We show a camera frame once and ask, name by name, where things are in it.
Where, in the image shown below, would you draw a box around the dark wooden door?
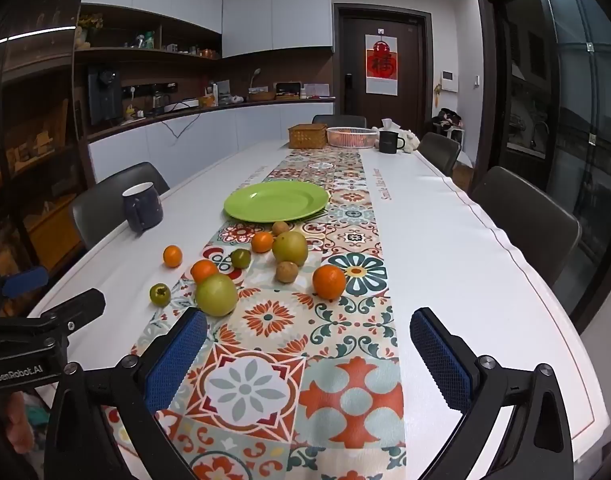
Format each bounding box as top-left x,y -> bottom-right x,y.
334,4 -> 433,131

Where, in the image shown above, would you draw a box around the red wall poster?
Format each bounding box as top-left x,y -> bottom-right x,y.
365,33 -> 401,95

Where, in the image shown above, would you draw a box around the black mug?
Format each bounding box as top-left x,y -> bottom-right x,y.
378,130 -> 406,154

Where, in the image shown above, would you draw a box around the green plate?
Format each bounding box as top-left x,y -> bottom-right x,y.
223,180 -> 330,222

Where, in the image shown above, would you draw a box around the white wall cabinets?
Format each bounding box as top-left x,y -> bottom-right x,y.
80,0 -> 333,59

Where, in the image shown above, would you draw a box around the large green tomato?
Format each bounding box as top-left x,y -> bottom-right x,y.
194,273 -> 239,317

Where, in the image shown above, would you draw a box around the large orange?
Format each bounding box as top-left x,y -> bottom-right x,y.
312,264 -> 347,301

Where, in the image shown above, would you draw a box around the dark grey dining chair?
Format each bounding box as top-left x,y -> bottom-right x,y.
312,114 -> 367,129
69,162 -> 171,251
416,132 -> 462,177
471,166 -> 582,286

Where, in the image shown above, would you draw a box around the white plastic fruit basket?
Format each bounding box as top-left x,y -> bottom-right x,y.
327,127 -> 379,149

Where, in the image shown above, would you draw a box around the woven wicker basket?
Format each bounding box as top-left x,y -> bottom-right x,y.
288,124 -> 328,149

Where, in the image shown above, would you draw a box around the person's left hand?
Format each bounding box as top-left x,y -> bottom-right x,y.
5,392 -> 36,456

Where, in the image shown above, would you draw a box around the wooden display cabinet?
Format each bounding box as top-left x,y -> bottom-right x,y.
0,10 -> 93,281

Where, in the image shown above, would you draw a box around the glass sliding door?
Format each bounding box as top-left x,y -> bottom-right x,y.
478,0 -> 611,331

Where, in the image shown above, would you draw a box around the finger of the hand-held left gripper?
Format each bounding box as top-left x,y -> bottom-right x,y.
35,288 -> 107,346
0,266 -> 50,318

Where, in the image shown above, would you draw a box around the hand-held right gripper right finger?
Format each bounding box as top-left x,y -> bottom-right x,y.
409,306 -> 576,480

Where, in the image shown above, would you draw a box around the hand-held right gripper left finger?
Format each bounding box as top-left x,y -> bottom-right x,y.
44,306 -> 208,480

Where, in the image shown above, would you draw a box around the yellow-green pear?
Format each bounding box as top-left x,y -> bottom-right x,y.
272,230 -> 309,266

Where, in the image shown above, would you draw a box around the white base cabinets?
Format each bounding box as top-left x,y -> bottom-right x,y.
85,100 -> 336,183

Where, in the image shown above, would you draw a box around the white patterned tablecloth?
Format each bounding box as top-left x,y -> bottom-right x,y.
28,137 -> 609,480

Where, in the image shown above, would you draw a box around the black wall appliance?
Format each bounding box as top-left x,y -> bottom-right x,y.
88,64 -> 123,126

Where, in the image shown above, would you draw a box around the dark bag pile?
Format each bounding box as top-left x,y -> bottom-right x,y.
432,108 -> 465,131

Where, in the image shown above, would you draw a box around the curved metal faucet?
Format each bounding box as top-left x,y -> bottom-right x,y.
530,121 -> 550,151

